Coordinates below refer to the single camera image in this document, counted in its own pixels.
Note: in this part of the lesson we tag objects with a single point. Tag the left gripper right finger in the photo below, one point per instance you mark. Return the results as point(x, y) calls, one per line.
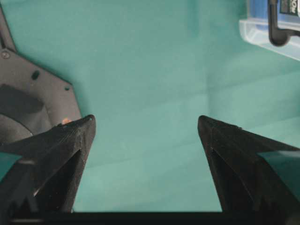
point(251, 173)

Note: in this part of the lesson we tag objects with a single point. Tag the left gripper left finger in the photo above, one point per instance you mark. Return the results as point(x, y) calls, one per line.
point(48, 172)

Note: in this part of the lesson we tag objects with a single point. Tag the black camera box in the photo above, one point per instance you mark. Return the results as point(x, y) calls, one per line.
point(289, 13)

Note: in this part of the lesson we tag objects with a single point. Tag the clear plastic storage case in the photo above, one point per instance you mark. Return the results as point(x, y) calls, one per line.
point(256, 32)

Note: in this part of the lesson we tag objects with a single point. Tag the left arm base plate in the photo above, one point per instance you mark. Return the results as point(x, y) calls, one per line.
point(32, 99)

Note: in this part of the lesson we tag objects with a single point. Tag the black frame rail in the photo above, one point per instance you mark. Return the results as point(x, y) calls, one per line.
point(277, 36)

